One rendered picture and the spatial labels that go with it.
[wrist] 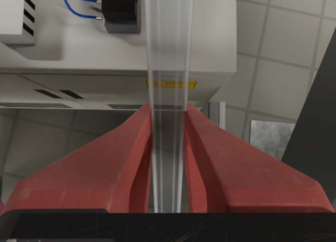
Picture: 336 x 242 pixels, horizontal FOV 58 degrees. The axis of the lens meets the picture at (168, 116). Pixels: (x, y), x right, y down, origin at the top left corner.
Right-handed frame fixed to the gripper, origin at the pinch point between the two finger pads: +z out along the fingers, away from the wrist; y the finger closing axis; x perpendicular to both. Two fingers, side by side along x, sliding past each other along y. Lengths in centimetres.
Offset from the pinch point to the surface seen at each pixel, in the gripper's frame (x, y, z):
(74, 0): 5.4, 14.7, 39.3
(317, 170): 5.0, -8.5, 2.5
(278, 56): 39, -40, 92
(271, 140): 61, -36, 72
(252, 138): 61, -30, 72
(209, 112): 36, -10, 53
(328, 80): 0.3, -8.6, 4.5
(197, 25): 8.5, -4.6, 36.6
